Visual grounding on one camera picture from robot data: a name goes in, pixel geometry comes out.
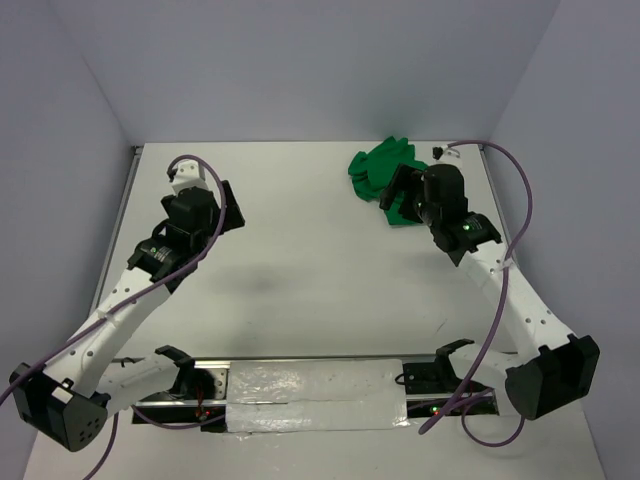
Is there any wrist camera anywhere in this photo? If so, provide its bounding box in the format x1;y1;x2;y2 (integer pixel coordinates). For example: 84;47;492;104
432;144;461;161
168;160;209;195

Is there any aluminium table edge rail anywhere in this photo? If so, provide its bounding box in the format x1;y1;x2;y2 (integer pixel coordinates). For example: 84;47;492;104
88;145;144;315

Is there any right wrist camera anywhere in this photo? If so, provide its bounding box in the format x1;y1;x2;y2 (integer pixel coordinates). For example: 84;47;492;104
432;144;461;161

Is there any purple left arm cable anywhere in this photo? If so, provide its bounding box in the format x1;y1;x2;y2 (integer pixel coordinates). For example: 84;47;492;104
0;154;227;480

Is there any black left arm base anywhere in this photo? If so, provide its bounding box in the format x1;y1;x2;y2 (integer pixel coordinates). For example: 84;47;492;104
132;345;228;433

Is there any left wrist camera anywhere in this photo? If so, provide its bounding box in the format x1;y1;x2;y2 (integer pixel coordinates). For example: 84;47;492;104
168;160;209;195

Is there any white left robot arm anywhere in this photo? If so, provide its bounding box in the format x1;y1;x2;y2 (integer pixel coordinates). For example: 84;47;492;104
8;180;245;452

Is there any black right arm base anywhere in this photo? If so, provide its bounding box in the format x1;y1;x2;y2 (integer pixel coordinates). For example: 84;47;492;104
395;339;514;420

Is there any green t-shirt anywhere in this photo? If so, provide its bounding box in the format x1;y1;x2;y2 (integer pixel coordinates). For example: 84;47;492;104
348;136;427;202

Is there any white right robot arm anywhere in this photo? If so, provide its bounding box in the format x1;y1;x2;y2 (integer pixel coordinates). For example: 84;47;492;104
380;164;600;420

